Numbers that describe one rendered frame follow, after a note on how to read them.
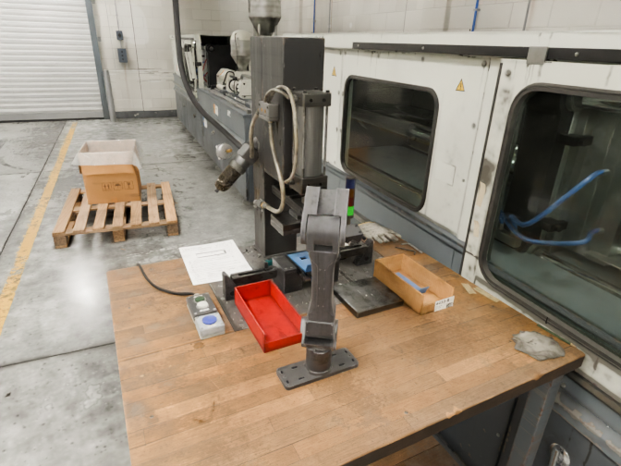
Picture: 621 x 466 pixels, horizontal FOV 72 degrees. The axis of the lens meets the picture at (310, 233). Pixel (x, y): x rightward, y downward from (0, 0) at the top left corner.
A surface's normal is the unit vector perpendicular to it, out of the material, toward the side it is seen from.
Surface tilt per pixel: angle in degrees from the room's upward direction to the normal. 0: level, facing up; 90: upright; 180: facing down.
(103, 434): 0
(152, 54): 90
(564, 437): 90
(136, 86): 90
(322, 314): 97
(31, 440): 0
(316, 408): 0
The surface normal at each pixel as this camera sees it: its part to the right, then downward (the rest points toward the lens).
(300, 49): 0.45, 0.38
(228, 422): 0.03, -0.91
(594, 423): -0.48, -0.69
